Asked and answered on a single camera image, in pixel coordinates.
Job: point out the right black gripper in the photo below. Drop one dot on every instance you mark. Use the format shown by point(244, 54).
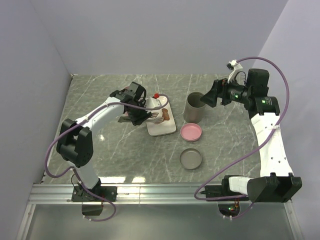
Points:
point(219, 89)

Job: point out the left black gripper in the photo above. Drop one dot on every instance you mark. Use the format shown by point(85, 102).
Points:
point(138, 120)

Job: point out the metal food tongs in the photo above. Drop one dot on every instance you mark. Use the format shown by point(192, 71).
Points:
point(150, 117)

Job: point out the brown sausage piece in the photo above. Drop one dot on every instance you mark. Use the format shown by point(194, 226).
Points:
point(165, 114)

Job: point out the white rectangular plate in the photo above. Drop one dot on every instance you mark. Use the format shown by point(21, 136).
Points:
point(167, 126)

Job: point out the pink cylindrical container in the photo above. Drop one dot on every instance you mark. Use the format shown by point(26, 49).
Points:
point(128, 100)

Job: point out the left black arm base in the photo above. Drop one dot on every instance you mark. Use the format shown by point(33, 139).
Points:
point(106, 192)

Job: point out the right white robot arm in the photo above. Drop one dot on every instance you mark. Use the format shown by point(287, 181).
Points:
point(277, 182)

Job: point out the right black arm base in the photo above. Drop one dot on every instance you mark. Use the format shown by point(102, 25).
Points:
point(218, 191)

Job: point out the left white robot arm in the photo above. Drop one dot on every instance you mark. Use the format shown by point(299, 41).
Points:
point(76, 145)

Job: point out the grey cylindrical container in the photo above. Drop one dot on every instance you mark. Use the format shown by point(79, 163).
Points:
point(194, 109)

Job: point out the pink round lid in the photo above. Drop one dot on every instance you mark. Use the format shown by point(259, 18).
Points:
point(191, 132)

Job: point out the grey round lid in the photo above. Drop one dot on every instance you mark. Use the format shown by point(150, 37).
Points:
point(190, 158)

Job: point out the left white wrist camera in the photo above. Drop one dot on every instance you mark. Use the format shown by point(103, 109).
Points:
point(152, 104)

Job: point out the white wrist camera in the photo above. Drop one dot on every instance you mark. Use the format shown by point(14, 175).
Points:
point(235, 68)
point(152, 104)

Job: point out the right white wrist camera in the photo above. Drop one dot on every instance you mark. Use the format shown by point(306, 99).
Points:
point(235, 68)

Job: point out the aluminium rail frame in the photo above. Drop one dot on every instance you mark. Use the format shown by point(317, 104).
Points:
point(133, 193)

